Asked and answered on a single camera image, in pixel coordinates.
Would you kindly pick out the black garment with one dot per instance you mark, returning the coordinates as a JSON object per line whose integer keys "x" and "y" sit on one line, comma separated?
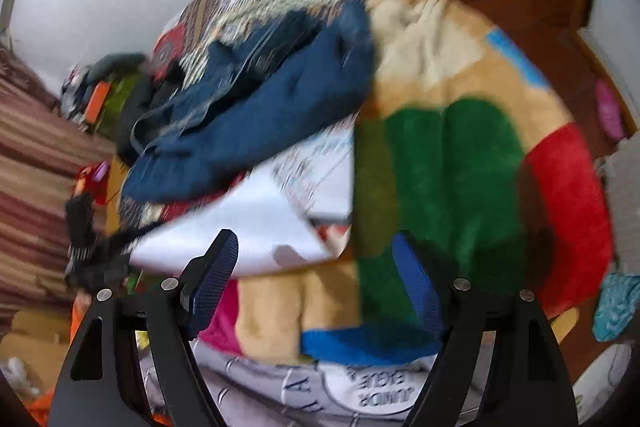
{"x": 145, "y": 107}

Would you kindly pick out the grey lettered garment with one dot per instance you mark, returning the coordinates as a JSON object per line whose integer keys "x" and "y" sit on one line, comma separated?
{"x": 280, "y": 387}

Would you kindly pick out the white printed cloth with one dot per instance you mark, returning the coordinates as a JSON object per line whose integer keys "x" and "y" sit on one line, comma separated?
{"x": 260, "y": 212}

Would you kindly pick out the teal cloth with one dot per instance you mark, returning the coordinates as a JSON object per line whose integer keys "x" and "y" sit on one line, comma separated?
{"x": 617, "y": 307}

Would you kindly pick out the dark grey plush pillow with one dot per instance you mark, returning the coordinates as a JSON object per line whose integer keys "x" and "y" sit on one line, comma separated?
{"x": 117, "y": 63}

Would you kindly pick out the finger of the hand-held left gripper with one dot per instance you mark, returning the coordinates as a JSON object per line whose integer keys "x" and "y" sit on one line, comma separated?
{"x": 127, "y": 238}

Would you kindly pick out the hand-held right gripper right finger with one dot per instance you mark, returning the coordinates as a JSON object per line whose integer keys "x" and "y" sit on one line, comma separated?
{"x": 420, "y": 292}

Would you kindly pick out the light grey cloth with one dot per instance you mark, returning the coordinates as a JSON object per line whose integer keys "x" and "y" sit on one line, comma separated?
{"x": 622, "y": 207}

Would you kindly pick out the blue denim jacket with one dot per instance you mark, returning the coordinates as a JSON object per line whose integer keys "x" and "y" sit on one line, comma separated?
{"x": 280, "y": 107}

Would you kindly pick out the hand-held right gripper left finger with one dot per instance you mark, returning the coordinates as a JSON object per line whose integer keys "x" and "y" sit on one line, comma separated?
{"x": 215, "y": 279}

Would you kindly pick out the red plush toy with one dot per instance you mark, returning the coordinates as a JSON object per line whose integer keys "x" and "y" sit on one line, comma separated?
{"x": 89, "y": 179}

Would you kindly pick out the orange box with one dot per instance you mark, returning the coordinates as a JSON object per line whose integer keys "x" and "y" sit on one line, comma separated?
{"x": 97, "y": 102}

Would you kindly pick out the pink slipper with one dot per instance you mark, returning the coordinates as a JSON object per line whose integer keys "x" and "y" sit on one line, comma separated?
{"x": 609, "y": 109}

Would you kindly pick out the brown striped curtain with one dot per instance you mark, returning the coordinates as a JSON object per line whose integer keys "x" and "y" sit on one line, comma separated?
{"x": 35, "y": 157}

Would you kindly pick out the white rounded item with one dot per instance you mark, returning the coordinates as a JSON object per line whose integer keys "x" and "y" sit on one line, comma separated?
{"x": 602, "y": 382}

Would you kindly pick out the colourful plush blanket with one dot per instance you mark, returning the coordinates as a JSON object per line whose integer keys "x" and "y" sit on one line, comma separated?
{"x": 450, "y": 157}

